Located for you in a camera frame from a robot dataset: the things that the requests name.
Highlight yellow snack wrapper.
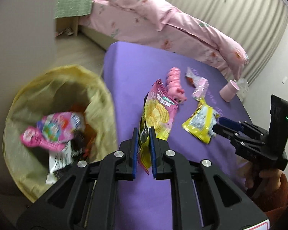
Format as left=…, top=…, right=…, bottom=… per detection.
left=182, top=98, right=220, bottom=144

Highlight pink caterpillar toy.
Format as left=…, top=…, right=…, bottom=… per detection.
left=166, top=67, right=187, bottom=103

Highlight beige bed frame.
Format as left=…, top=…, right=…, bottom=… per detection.
left=80, top=26, right=116, bottom=51

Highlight striped curtain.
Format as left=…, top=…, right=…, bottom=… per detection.
left=166, top=0, right=288, bottom=84

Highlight pink yellow chips bag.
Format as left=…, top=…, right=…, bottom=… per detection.
left=138, top=79, right=178, bottom=174

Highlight pink colourful wrapper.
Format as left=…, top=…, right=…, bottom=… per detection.
left=20, top=112, right=85, bottom=152

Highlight pink slippers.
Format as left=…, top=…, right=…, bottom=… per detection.
left=55, top=27, right=74, bottom=37

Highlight orange sleeve forearm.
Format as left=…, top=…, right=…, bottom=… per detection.
left=253, top=174, right=288, bottom=226

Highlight long pink snack wrapper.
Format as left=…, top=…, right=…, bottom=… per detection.
left=192, top=76, right=209, bottom=100

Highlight right hand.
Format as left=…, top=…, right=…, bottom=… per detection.
left=238, top=157, right=282, bottom=193

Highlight wooden bedside cabinet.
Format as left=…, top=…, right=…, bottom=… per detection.
left=55, top=17, right=79, bottom=36

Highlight pink clear jelly pouch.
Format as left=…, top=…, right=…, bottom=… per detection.
left=185, top=67, right=202, bottom=88

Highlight clear plastic bag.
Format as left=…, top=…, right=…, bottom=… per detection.
left=236, top=78, right=249, bottom=102

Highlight white wall socket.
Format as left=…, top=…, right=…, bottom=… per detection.
left=282, top=77, right=288, bottom=84

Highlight pink floral duvet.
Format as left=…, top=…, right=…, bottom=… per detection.
left=79, top=0, right=249, bottom=80

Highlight purple table mat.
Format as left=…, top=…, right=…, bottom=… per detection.
left=103, top=41, right=255, bottom=230

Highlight pink cylindrical cup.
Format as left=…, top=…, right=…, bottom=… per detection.
left=219, top=80, right=240, bottom=102

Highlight yellow trash bag bin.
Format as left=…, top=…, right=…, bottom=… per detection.
left=2, top=65, right=118, bottom=202

